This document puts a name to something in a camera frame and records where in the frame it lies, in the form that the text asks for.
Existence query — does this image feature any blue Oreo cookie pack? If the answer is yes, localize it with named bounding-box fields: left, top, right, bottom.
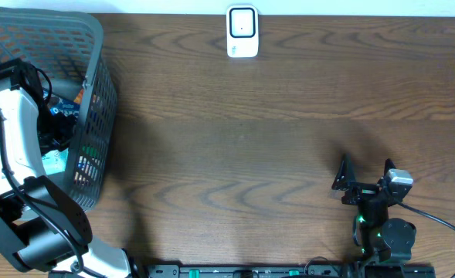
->
left=47, top=93, right=80, bottom=118

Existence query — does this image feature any white teal wet wipes pack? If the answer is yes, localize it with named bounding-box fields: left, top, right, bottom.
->
left=42, top=149, right=69, bottom=175

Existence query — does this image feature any green lid white jar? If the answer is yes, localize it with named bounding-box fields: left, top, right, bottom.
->
left=82, top=145, right=100, bottom=159

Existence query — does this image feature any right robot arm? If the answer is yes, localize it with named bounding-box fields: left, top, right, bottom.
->
left=331, top=155, right=416, bottom=277

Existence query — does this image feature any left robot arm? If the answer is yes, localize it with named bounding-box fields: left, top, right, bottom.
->
left=0, top=59, right=141, bottom=277

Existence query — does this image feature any white barcode scanner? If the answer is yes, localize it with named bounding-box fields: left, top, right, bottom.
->
left=226, top=5, right=260, bottom=58

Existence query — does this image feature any grey plastic mesh basket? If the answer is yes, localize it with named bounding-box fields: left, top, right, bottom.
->
left=0, top=7, right=117, bottom=211

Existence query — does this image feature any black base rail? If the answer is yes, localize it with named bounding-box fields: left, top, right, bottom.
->
left=145, top=263, right=436, bottom=278

